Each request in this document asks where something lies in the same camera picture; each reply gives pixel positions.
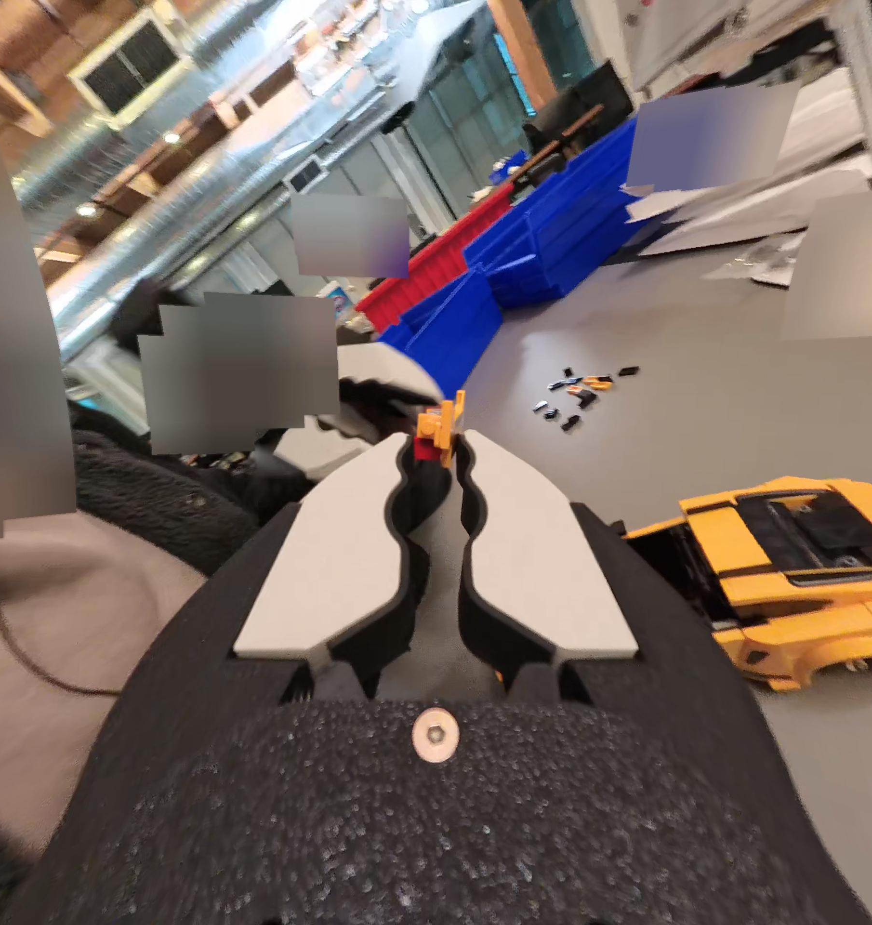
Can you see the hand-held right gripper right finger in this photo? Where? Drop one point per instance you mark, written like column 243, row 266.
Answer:
column 544, row 571

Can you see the red plastic bin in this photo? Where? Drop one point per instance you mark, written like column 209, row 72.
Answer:
column 421, row 278

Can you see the white shelf frame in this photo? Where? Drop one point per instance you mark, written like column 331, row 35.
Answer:
column 866, row 87

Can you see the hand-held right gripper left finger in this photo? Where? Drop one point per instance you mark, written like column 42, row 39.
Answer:
column 335, row 571

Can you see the beige sweatshirt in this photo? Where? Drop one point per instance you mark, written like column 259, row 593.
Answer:
column 60, row 614

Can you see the red orange lego sub-assembly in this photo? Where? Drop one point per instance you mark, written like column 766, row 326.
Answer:
column 443, row 426

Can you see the clear plastic parts bag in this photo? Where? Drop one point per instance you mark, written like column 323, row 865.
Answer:
column 761, row 264

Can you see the pile of small lego pieces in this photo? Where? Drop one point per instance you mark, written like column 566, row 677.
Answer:
column 595, row 381

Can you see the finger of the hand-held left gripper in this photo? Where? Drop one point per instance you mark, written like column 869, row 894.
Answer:
column 385, row 365
column 320, row 448

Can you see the blue plastic bin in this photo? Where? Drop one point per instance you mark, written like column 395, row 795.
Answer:
column 443, row 339

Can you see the white framed vent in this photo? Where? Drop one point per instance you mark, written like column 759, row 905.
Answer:
column 129, row 69

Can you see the wooden post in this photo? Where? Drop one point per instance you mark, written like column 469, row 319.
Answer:
column 523, row 50

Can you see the silver air duct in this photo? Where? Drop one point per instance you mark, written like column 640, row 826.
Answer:
column 226, row 152

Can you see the stack of blue plastic bins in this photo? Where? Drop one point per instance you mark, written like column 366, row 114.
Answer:
column 551, row 246

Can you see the yellow lego car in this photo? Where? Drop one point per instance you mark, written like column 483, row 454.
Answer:
column 783, row 589

